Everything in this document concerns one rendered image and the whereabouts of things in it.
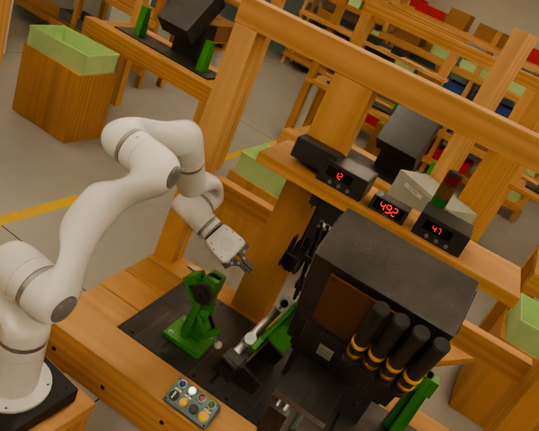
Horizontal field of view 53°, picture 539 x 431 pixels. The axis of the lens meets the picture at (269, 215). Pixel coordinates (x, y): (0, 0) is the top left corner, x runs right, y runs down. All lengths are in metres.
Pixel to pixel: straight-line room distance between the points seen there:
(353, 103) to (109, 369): 1.11
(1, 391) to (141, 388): 0.38
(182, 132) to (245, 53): 0.57
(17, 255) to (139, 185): 0.32
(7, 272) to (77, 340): 0.50
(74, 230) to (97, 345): 0.56
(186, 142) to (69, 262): 0.41
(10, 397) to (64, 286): 0.41
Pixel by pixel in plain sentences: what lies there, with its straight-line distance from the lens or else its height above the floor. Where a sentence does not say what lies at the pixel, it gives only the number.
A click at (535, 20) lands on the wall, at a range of 11.36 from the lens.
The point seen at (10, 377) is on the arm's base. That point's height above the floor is 0.99.
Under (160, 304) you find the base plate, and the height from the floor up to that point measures 0.90.
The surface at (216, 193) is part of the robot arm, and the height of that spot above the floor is 1.39.
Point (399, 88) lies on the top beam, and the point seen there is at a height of 1.89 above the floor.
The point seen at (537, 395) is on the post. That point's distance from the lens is 2.00.
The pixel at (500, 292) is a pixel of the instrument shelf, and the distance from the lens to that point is 1.71.
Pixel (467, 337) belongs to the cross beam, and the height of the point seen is 1.24.
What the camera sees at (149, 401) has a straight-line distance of 1.71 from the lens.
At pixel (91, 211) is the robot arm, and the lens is 1.31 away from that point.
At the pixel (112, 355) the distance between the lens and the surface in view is 1.76.
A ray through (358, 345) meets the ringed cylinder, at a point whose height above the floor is 1.39.
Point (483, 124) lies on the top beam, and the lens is 1.71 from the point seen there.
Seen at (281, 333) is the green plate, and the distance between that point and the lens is 1.66.
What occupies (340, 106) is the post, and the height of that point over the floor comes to 1.76.
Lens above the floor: 2.13
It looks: 25 degrees down
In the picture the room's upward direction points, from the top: 24 degrees clockwise
